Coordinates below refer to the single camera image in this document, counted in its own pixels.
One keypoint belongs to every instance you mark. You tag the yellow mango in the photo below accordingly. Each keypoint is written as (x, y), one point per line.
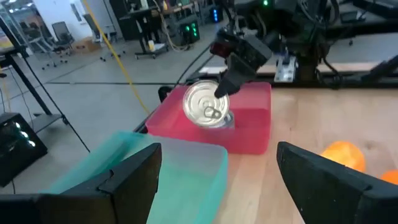
(342, 154)

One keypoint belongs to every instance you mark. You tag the black tripod stand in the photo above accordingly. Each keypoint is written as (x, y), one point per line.
(30, 84)

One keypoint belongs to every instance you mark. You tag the black office chair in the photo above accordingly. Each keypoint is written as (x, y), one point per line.
(62, 32)

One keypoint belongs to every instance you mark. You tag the red translucent plastic bin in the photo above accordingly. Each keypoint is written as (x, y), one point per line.
(255, 124)

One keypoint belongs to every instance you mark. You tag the black machine with green lights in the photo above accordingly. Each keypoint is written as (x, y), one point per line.
(186, 34)

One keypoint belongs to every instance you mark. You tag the teal translucent plastic bin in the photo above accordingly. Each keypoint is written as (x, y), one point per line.
(186, 174)

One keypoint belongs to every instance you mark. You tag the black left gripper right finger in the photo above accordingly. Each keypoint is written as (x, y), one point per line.
(335, 199)

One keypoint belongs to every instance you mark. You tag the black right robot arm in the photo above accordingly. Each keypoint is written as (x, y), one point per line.
(304, 31)

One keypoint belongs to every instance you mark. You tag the black rolling desk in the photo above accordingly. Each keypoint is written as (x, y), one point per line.
(144, 31)

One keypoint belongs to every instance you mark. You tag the orange fruit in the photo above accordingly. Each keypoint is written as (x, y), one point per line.
(390, 177)

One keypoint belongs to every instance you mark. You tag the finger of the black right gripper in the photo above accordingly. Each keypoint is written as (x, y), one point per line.
(236, 77)

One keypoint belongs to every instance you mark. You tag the black computer tower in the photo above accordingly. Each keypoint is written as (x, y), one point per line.
(18, 155)

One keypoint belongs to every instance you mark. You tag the pale cup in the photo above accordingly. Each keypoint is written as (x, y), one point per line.
(151, 46)

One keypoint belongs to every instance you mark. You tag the cardboard box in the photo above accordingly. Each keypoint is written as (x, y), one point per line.
(85, 46)

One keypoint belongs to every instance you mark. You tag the silver tin can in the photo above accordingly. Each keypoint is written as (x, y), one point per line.
(199, 102)

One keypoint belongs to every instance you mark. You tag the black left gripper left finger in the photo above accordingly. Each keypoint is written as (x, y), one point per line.
(130, 193)

